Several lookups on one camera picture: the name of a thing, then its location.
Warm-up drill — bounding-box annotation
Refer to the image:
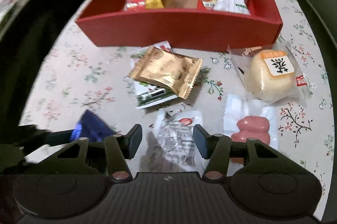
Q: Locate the red cardboard box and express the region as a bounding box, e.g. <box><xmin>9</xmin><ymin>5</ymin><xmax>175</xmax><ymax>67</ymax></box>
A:
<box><xmin>75</xmin><ymin>0</ymin><xmax>283</xmax><ymax>53</ymax></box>

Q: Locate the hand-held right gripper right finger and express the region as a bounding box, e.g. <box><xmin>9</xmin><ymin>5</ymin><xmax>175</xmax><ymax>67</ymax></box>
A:
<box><xmin>193</xmin><ymin>124</ymin><xmax>290</xmax><ymax>182</ymax></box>

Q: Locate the blue white snack packet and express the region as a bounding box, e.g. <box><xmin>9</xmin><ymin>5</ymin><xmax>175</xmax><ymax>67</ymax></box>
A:
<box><xmin>146</xmin><ymin>105</ymin><xmax>204</xmax><ymax>174</ymax></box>

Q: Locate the floral tablecloth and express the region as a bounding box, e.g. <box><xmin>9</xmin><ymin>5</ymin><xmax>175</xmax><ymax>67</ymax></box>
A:
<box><xmin>17</xmin><ymin>0</ymin><xmax>335</xmax><ymax>214</ymax></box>

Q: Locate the green white snack packet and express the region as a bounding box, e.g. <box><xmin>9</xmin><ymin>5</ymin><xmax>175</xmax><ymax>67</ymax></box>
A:
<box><xmin>130</xmin><ymin>40</ymin><xmax>179</xmax><ymax>110</ymax></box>

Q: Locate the golden brown cookie packet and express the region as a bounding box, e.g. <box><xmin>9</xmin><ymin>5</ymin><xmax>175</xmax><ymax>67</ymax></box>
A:
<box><xmin>128</xmin><ymin>45</ymin><xmax>203</xmax><ymax>99</ymax></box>

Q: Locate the round pale pastry packet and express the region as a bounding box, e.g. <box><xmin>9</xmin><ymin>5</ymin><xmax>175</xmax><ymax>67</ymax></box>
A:
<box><xmin>227</xmin><ymin>40</ymin><xmax>308</xmax><ymax>103</ymax></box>

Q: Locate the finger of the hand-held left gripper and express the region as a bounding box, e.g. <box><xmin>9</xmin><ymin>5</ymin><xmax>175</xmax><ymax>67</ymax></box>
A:
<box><xmin>45</xmin><ymin>129</ymin><xmax>79</xmax><ymax>147</ymax></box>

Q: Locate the pink sausage packet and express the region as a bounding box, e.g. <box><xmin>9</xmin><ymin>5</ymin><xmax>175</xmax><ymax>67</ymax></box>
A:
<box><xmin>222</xmin><ymin>94</ymin><xmax>278</xmax><ymax>161</ymax></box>

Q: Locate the dark blue foil snack packet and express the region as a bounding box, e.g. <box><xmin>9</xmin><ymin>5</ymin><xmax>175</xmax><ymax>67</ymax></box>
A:
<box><xmin>69</xmin><ymin>109</ymin><xmax>119</xmax><ymax>144</ymax></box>

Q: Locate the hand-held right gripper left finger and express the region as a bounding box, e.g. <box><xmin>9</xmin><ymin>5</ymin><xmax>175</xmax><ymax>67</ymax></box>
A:
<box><xmin>50</xmin><ymin>123</ymin><xmax>144</xmax><ymax>184</ymax></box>

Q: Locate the pink white plastic bag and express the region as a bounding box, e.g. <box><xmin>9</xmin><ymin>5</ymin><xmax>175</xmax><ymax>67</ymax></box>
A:
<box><xmin>0</xmin><ymin>0</ymin><xmax>17</xmax><ymax>20</ymax></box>

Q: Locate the black side table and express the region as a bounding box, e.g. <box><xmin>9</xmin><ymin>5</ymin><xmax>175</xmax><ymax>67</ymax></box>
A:
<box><xmin>0</xmin><ymin>0</ymin><xmax>90</xmax><ymax>140</ymax></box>

